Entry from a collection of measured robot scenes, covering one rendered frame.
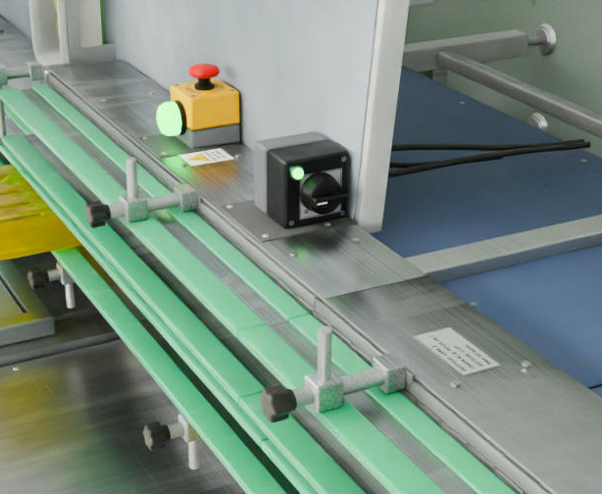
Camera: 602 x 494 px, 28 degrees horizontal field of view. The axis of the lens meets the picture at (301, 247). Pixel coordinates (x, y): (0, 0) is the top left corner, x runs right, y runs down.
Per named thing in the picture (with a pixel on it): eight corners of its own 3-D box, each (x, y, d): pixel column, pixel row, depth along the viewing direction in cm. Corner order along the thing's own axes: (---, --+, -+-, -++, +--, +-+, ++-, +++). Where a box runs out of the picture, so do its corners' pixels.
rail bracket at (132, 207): (190, 201, 147) (82, 221, 142) (188, 142, 144) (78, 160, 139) (203, 212, 144) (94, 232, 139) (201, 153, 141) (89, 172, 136)
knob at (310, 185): (335, 206, 137) (350, 217, 134) (299, 214, 135) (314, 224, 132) (335, 169, 135) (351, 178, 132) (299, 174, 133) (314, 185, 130)
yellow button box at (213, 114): (222, 126, 167) (171, 134, 164) (221, 74, 164) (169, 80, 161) (243, 142, 161) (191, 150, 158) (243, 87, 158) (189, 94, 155)
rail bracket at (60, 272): (118, 290, 181) (29, 309, 175) (116, 247, 178) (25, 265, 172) (127, 301, 178) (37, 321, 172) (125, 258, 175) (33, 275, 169)
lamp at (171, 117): (174, 128, 162) (153, 131, 161) (173, 96, 160) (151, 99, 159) (187, 138, 159) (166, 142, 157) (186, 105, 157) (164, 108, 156)
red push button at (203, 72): (184, 88, 161) (183, 63, 159) (212, 84, 162) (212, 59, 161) (196, 96, 157) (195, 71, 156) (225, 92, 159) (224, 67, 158)
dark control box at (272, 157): (318, 193, 145) (253, 206, 141) (319, 129, 141) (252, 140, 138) (352, 218, 138) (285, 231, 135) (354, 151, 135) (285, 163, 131)
